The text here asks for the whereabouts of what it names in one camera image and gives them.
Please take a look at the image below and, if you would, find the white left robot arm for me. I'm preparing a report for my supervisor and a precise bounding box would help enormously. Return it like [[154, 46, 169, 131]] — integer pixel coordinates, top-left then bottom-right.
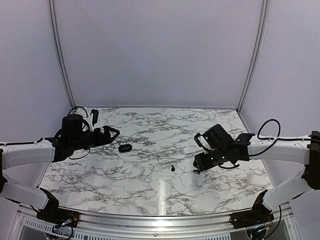
[[0, 109, 120, 223]]

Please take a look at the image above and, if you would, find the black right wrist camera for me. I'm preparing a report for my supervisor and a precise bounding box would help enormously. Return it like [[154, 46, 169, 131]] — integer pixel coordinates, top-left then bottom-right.
[[194, 124, 234, 152]]

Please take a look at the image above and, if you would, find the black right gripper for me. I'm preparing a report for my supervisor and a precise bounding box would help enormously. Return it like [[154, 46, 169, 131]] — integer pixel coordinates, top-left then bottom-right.
[[193, 147, 229, 172]]

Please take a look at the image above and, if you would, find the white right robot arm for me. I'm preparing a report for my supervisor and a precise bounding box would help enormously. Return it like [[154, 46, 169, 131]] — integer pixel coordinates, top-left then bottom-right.
[[193, 124, 320, 224]]

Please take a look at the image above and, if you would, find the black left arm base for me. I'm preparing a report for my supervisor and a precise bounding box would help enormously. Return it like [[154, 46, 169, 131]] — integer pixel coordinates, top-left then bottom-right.
[[36, 194, 80, 228]]

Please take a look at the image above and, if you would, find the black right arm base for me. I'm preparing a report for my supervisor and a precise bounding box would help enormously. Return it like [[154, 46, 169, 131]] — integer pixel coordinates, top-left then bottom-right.
[[229, 190, 275, 229]]

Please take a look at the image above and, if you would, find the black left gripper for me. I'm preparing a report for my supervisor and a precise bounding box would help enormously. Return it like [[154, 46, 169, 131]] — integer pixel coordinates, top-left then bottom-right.
[[70, 125, 120, 151]]

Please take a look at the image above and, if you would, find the right aluminium frame post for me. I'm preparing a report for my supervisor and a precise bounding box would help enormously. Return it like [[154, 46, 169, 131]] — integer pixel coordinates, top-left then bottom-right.
[[236, 0, 270, 115]]

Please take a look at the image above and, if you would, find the black earbud charging case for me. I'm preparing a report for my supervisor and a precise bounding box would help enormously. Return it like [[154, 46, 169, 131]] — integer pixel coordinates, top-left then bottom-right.
[[118, 144, 133, 153]]

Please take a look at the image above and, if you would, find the aluminium front rail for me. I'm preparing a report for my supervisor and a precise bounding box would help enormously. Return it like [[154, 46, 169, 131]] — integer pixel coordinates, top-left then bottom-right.
[[8, 204, 301, 240]]

